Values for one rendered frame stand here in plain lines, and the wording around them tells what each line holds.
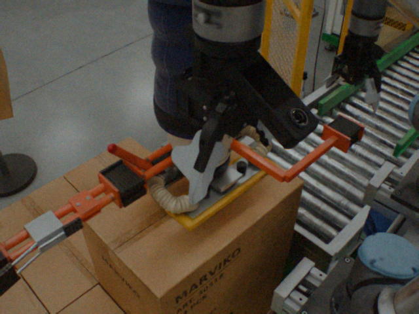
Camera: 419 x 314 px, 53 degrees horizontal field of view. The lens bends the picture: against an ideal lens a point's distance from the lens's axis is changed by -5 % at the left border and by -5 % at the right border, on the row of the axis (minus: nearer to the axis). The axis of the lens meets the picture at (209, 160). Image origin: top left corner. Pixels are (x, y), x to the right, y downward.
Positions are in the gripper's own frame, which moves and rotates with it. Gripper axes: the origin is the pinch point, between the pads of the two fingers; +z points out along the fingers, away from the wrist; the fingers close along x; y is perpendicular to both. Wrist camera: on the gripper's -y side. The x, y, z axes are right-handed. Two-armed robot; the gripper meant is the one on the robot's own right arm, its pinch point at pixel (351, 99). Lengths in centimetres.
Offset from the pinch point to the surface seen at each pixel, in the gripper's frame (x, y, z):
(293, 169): 0.0, 22.7, 10.3
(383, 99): -37, -125, 78
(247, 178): -13.3, 24.3, 21.9
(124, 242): -28, 57, 35
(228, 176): -15.8, 29.2, 19.3
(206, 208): -13.2, 39.6, 21.9
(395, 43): -62, -184, 71
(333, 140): 0.6, 6.1, 10.3
